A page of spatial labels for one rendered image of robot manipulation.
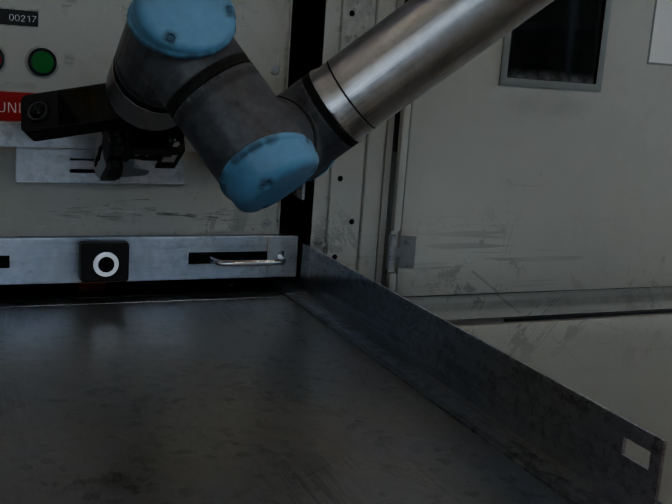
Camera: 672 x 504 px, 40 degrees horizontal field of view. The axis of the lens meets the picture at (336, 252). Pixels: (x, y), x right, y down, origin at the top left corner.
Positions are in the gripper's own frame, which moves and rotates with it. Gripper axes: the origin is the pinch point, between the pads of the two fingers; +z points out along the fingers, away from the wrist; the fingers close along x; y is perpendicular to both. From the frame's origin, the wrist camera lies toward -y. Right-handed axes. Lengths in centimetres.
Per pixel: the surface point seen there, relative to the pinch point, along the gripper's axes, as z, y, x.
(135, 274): 10.6, 5.8, -10.5
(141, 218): 8.0, 6.6, -3.6
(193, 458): -32, 0, -38
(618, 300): 10, 84, -17
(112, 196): 6.6, 2.8, -1.1
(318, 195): 2.6, 29.8, -2.2
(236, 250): 9.1, 19.4, -7.8
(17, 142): -0.4, -9.2, 2.8
